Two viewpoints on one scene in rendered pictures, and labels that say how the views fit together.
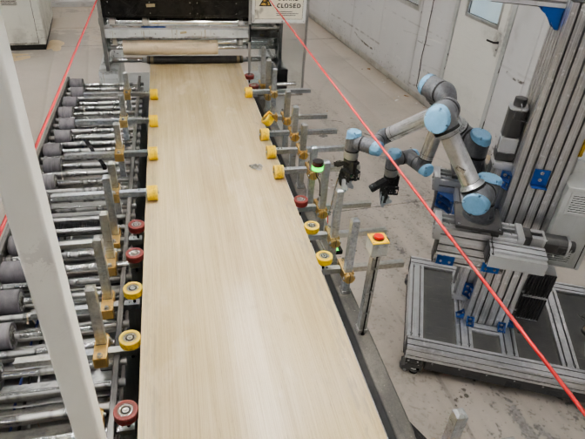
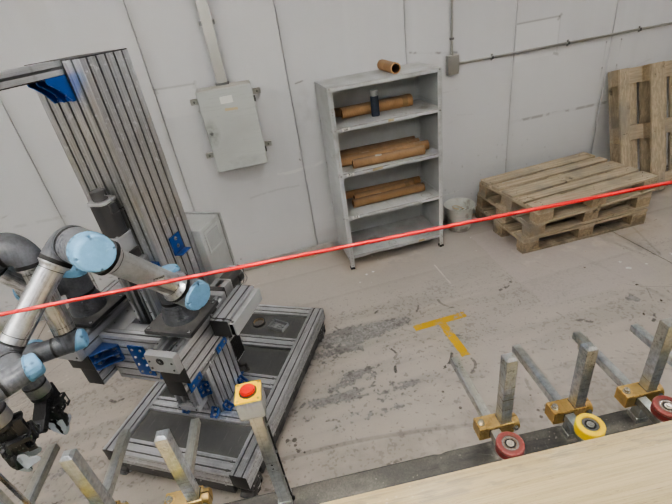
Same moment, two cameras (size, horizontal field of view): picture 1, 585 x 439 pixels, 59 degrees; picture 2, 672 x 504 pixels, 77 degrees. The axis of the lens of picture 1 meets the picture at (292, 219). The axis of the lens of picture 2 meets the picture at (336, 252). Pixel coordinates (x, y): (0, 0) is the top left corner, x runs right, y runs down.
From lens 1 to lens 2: 1.34 m
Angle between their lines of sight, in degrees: 66
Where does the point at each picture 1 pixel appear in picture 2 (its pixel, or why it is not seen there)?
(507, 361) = (281, 386)
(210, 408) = not seen: outside the picture
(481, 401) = (302, 427)
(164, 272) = not seen: outside the picture
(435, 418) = (318, 475)
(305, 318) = not seen: outside the picture
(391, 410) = (411, 474)
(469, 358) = (272, 416)
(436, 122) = (99, 254)
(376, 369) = (352, 485)
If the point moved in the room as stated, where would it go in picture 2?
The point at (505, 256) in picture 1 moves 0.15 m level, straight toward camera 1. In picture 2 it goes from (238, 313) to (263, 322)
